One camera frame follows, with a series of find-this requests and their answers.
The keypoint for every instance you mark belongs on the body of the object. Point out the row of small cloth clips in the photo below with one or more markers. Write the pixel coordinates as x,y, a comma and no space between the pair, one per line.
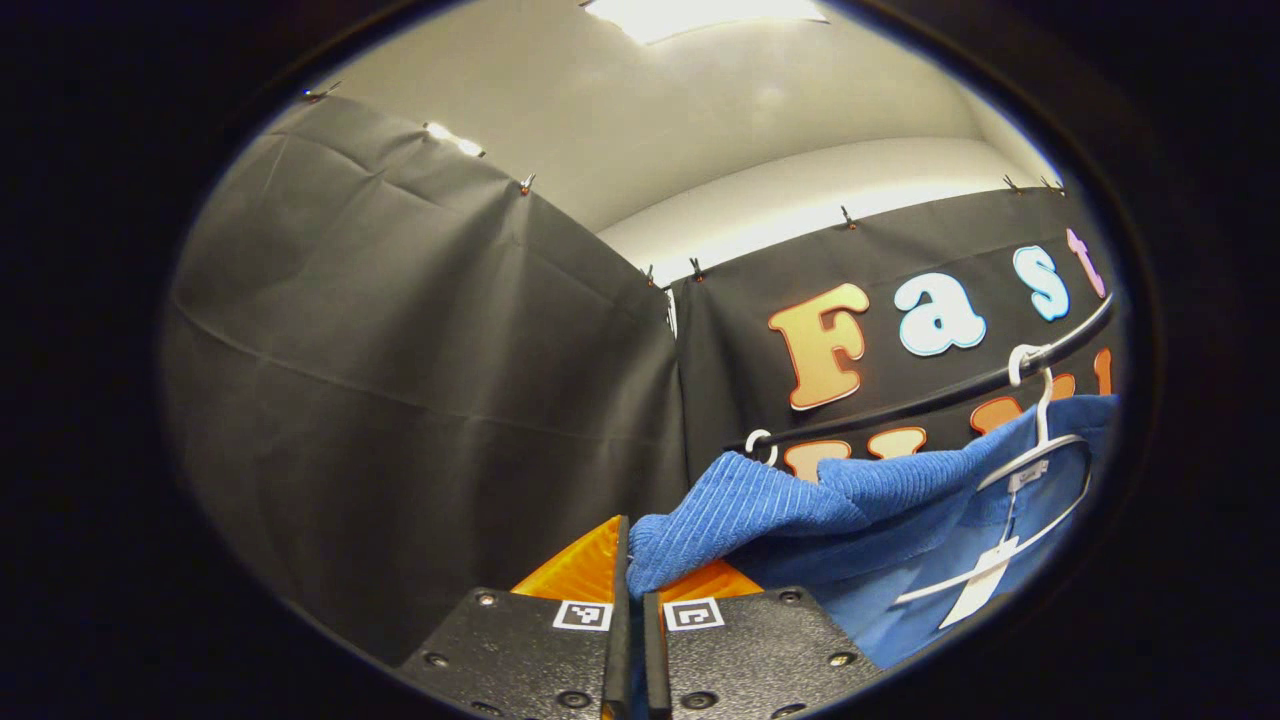
526,184

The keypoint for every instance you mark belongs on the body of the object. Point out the small ceiling light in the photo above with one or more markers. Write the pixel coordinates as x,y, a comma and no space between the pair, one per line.
455,140

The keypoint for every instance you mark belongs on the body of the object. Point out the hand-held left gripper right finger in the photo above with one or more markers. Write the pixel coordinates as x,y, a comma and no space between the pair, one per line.
655,660

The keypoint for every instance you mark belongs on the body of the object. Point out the black backdrop cloth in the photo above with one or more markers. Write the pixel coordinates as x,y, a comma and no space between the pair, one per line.
400,350
740,380

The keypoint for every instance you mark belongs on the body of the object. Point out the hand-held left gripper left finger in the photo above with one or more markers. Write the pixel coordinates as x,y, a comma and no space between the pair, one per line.
620,640

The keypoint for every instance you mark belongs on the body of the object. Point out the white plastic hanger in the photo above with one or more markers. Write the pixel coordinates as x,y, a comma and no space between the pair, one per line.
760,432
1042,410

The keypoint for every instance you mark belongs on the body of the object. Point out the large ceiling light panel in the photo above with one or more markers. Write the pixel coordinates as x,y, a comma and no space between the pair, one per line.
700,15

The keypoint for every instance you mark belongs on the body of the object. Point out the black clothes rack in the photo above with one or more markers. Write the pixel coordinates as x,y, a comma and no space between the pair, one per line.
940,393

